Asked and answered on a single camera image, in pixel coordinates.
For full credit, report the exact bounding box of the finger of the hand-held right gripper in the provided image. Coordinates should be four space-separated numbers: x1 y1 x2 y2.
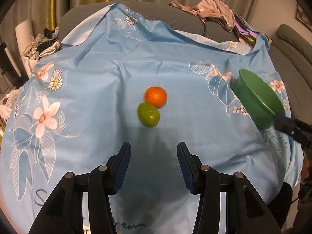
275 113 312 132
275 121 312 147

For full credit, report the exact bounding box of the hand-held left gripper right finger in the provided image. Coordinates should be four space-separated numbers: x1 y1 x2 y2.
177 142 283 234

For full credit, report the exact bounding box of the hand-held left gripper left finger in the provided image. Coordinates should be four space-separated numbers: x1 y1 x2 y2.
28 143 132 234

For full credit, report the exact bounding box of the green plastic bowl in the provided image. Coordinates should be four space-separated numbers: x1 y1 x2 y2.
230 68 285 129

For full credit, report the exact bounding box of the large green jujube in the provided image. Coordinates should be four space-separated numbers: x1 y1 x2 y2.
137 102 160 128

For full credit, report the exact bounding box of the large orange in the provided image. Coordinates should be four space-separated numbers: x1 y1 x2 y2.
144 86 168 109

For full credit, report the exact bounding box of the person's right forearm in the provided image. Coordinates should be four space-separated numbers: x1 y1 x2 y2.
300 149 312 200

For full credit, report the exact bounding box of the grey armchair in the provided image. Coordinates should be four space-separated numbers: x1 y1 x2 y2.
268 24 312 108

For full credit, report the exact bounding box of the blue floral bedsheet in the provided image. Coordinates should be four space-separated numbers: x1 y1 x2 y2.
0 2 296 234

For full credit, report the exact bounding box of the purple garment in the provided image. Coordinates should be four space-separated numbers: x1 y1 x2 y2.
234 15 259 45

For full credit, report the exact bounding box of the pink garment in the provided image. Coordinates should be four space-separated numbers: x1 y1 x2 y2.
169 0 236 32

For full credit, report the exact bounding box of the pile of dark and white clothes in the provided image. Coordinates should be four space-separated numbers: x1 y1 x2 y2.
21 28 61 60

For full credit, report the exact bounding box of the grey sofa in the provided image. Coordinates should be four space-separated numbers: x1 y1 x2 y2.
58 2 240 45

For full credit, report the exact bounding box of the gold curtain strip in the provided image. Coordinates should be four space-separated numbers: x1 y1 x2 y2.
47 0 59 30

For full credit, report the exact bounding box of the framed wall picture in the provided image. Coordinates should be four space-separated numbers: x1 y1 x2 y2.
296 5 312 32

